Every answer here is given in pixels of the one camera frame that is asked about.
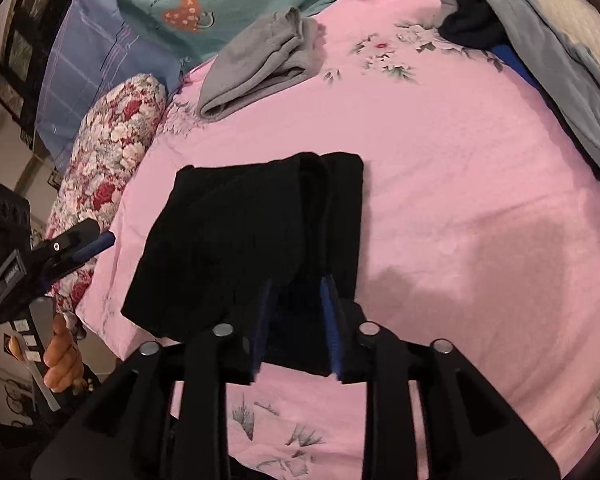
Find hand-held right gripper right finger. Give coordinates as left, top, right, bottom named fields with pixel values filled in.
left=320, top=275, right=563, bottom=480

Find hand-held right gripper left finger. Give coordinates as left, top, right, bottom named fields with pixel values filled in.
left=30, top=280, right=281, bottom=480

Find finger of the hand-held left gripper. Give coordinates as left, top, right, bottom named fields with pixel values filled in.
left=30, top=219, right=116, bottom=293

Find black pants with smiley patch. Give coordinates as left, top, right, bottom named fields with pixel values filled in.
left=120, top=151, right=365, bottom=376

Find folded grey pants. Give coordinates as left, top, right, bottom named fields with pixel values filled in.
left=196, top=6, right=326, bottom=122

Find person's left hand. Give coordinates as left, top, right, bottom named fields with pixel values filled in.
left=42, top=312, right=98, bottom=393

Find red floral pillow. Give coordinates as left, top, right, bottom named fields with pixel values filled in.
left=45, top=73, right=168, bottom=338

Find pink floral bedsheet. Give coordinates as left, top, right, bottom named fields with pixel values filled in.
left=75, top=0, right=600, bottom=480

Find blue plaid pillow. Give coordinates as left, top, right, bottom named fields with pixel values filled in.
left=34, top=0, right=221, bottom=173

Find dark carved picture screen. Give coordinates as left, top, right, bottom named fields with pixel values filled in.
left=0, top=0, right=81, bottom=151

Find blue garment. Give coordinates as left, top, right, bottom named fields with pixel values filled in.
left=492, top=42, right=546, bottom=96

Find black garment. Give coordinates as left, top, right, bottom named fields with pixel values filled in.
left=437, top=0, right=508, bottom=53

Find pile of dark clothes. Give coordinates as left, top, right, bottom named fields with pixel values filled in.
left=437, top=0, right=600, bottom=191

